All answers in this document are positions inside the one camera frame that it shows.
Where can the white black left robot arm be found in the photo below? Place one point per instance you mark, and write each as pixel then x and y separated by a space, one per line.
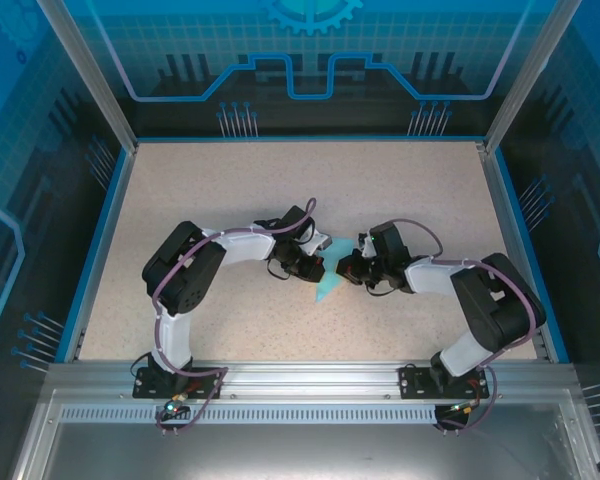
pixel 245 247

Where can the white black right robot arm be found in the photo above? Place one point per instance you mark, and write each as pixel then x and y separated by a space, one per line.
pixel 430 280

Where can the steel sheet tray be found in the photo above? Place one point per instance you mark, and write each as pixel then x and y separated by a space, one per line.
pixel 300 450

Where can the connector board with green light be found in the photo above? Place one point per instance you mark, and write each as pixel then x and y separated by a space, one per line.
pixel 172 409
pixel 460 409

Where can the aluminium side rail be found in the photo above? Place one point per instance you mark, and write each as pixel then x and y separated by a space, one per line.
pixel 505 210
pixel 115 210

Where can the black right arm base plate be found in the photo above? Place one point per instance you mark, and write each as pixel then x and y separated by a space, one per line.
pixel 412 382

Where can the aluminium mounting rail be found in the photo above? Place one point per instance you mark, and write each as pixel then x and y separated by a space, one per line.
pixel 305 380

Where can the aluminium frame post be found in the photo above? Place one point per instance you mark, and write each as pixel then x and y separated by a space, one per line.
pixel 525 75
pixel 94 75

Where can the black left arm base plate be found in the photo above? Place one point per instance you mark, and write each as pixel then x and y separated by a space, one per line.
pixel 147 387

